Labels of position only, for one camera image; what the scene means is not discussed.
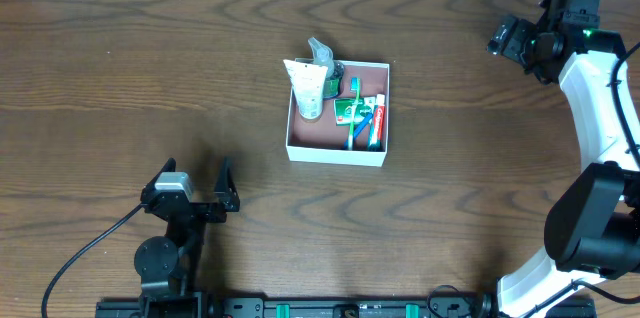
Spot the white lotion tube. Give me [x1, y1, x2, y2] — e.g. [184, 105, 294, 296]
[283, 60, 327, 121]

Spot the green white soap box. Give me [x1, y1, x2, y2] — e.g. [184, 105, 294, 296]
[334, 96, 376, 126]

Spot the blue disposable razor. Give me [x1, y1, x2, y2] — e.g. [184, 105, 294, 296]
[353, 113, 373, 141]

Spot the teal white toothpaste tube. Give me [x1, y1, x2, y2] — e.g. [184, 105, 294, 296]
[367, 94, 386, 151]

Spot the purple soap pump bottle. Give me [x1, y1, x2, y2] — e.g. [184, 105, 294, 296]
[308, 37, 344, 100]

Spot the green white toothbrush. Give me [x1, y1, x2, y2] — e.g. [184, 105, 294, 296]
[347, 77, 361, 151]

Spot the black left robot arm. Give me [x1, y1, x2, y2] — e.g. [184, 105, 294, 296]
[134, 158, 240, 298]

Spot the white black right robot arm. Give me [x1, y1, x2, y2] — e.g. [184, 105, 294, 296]
[474, 0, 639, 317]

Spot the white box with pink interior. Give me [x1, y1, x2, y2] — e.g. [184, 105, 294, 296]
[285, 61, 391, 167]

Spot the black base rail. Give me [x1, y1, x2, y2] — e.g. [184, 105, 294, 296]
[95, 294, 502, 318]

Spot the black left camera cable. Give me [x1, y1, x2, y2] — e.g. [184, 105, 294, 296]
[40, 202, 146, 318]

